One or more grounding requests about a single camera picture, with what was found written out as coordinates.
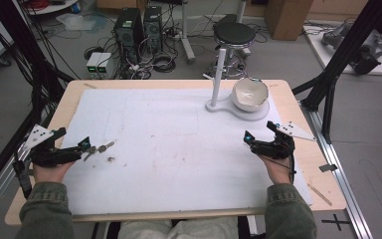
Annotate white table mat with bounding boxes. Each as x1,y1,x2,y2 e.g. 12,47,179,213
61,87,314,216

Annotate white stand with hook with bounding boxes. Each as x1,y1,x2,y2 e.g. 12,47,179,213
202,48,271,122

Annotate white board with grey device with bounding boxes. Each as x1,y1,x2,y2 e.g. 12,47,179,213
302,21,382,78

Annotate large black computer tower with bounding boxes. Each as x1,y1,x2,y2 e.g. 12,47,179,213
112,7,146,61

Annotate person's legs in light trousers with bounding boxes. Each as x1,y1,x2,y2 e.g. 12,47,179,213
116,216,240,239

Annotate aluminium floor rail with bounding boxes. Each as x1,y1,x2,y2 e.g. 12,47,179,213
298,99,375,239

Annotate thin wooden stick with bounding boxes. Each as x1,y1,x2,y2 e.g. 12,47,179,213
307,183,333,207

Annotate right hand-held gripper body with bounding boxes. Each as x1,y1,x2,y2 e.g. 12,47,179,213
251,120,317,160

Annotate white metal desk leg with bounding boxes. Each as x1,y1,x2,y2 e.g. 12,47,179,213
179,0,197,65

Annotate coiled black cable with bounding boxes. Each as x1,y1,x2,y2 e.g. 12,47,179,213
151,52,178,75

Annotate black round stool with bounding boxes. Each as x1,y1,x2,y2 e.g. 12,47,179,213
206,21,258,80

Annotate small black computer tower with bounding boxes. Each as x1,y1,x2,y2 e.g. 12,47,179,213
142,5,164,53

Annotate white ceramic bowl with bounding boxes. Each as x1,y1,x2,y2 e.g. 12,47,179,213
231,77,270,113

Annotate white power supply unit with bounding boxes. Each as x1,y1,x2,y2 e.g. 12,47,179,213
86,52,103,80
95,52,113,80

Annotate wooden table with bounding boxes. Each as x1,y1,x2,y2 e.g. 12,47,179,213
4,79,348,227

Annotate person's left hand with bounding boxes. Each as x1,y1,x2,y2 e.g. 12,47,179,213
32,159,77,184

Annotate black metal frame strut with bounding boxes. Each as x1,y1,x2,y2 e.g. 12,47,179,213
291,0,382,144
0,0,76,200

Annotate grey tape piece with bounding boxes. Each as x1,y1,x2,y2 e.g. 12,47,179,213
318,162,339,173

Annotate clear plastic sheet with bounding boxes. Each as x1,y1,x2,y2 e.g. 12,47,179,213
55,12,109,35

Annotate bunch of silver keys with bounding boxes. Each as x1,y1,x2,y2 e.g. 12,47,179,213
82,140,116,163

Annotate person's right hand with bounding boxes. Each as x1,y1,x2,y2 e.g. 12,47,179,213
259,154,294,185

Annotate brown cardboard box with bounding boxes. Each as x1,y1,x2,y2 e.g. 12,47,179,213
264,0,314,42

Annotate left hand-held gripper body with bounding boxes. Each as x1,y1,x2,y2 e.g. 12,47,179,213
22,123,84,167

